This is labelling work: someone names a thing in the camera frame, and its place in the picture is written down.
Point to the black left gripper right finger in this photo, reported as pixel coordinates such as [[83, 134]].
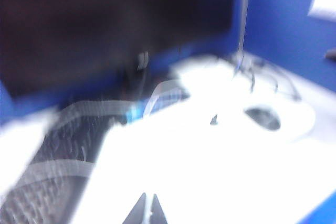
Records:
[[158, 213]]

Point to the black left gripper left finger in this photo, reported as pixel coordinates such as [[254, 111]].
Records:
[[139, 213]]

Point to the white raised desk board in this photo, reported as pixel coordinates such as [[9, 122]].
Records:
[[197, 169]]

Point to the black keyboard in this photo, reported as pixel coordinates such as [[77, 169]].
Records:
[[65, 142]]

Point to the black grey computer mouse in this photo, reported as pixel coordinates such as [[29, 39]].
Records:
[[263, 119]]

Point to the black computer monitor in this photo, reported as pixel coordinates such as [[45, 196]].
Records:
[[92, 24]]

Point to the silver partition post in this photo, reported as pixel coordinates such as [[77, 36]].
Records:
[[243, 11]]

